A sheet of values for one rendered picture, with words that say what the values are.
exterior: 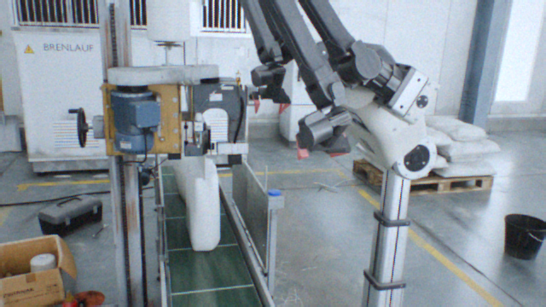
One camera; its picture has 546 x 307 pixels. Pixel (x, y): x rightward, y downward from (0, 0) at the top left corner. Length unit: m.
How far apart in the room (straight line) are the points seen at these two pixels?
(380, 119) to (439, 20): 5.96
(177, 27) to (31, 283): 1.73
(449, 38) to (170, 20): 5.98
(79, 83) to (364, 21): 3.87
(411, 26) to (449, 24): 0.61
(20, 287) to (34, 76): 2.47
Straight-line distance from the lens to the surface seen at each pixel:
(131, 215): 2.25
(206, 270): 2.41
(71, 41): 4.78
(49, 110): 4.91
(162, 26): 1.80
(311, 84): 1.12
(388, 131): 1.40
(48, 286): 2.94
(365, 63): 1.13
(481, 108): 7.49
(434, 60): 7.32
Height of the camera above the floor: 1.63
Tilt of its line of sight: 17 degrees down
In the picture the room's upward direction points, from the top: 2 degrees clockwise
